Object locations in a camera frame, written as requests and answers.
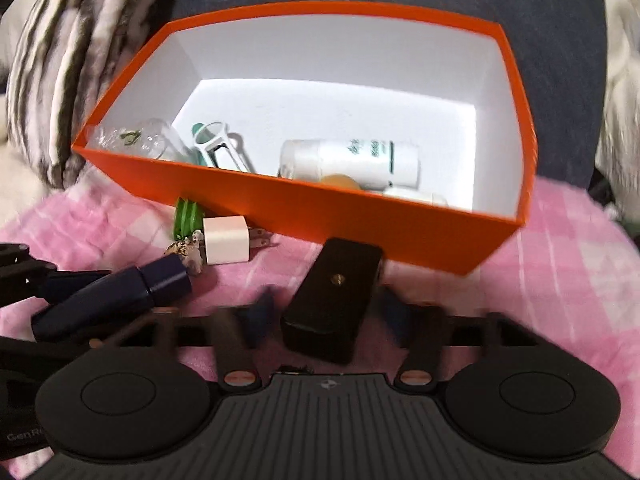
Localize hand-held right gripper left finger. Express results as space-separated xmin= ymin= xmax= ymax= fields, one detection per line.
xmin=87 ymin=287 xmax=276 ymax=393

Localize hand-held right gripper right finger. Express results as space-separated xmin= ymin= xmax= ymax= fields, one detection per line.
xmin=375 ymin=286 xmax=545 ymax=393

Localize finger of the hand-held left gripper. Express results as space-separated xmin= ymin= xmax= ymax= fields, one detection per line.
xmin=0 ymin=242 xmax=114 ymax=307
xmin=0 ymin=332 xmax=108 ymax=377

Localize black rectangular box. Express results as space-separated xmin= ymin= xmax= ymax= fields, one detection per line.
xmin=280 ymin=237 xmax=385 ymax=365

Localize dark navy bottle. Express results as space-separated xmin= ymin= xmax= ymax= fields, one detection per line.
xmin=31 ymin=252 xmax=194 ymax=342

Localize orange cardboard box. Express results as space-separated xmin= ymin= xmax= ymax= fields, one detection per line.
xmin=71 ymin=0 xmax=540 ymax=277

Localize large yellow wooden disc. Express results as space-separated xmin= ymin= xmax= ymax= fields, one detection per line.
xmin=320 ymin=174 xmax=366 ymax=191

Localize clear plastic bag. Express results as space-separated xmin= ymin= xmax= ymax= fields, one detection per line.
xmin=85 ymin=124 xmax=146 ymax=153

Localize white plastic bottle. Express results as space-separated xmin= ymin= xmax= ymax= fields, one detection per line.
xmin=278 ymin=139 xmax=421 ymax=187

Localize clear plastic jar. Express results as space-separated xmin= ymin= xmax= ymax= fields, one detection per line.
xmin=132 ymin=118 xmax=201 ymax=163

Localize white usb charger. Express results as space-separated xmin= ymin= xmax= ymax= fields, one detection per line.
xmin=200 ymin=215 xmax=274 ymax=266

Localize cream textured blanket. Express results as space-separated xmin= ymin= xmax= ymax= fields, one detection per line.
xmin=0 ymin=145 xmax=57 ymax=231

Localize green ribbed cap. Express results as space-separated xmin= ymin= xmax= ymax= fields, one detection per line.
xmin=172 ymin=197 xmax=206 ymax=241

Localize pink plaid blanket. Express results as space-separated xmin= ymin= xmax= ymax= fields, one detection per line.
xmin=0 ymin=175 xmax=640 ymax=411

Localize striped fuzzy blanket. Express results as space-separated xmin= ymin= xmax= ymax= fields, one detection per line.
xmin=0 ymin=0 xmax=192 ymax=191

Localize small figurine keychain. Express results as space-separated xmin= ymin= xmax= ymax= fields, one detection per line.
xmin=167 ymin=237 xmax=204 ymax=274

